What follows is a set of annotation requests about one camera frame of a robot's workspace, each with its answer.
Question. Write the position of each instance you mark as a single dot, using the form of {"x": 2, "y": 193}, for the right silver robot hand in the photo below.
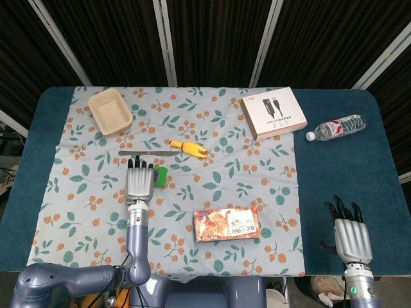
{"x": 353, "y": 240}

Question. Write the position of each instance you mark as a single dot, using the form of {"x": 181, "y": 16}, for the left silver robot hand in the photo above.
{"x": 139, "y": 183}

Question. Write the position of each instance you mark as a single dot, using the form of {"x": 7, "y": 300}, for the purple toy block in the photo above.
{"x": 155, "y": 178}

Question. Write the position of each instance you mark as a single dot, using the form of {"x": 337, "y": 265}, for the green toy block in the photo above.
{"x": 162, "y": 176}

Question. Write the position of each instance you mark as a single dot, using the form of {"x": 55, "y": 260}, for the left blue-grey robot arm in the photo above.
{"x": 138, "y": 244}

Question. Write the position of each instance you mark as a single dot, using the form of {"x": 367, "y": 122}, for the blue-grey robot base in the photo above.
{"x": 199, "y": 293}

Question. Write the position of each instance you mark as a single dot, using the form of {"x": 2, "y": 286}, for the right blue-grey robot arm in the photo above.
{"x": 361, "y": 285}

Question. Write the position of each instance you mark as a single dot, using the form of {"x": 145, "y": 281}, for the grey table knife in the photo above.
{"x": 147, "y": 153}

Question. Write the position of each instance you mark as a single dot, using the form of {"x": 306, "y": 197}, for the crumpled beige bag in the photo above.
{"x": 324, "y": 285}

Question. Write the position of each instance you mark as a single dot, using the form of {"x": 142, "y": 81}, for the dark blue table cover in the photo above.
{"x": 337, "y": 167}

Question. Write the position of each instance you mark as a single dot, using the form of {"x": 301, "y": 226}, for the beige paper food tray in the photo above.
{"x": 110, "y": 110}

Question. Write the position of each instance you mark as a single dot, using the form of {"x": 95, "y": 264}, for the floral patterned tablecloth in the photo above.
{"x": 224, "y": 192}

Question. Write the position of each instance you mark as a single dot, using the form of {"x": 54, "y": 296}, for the orange snack packet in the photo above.
{"x": 224, "y": 224}

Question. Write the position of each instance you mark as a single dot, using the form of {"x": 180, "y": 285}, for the white bucket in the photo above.
{"x": 274, "y": 298}

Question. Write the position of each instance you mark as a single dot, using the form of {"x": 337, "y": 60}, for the clear plastic water bottle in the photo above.
{"x": 337, "y": 127}

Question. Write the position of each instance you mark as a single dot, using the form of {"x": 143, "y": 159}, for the yellow orange tool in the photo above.
{"x": 123, "y": 296}

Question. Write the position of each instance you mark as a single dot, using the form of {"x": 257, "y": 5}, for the white partition frame post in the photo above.
{"x": 165, "y": 41}
{"x": 385, "y": 59}
{"x": 405, "y": 178}
{"x": 13, "y": 125}
{"x": 266, "y": 41}
{"x": 62, "y": 45}

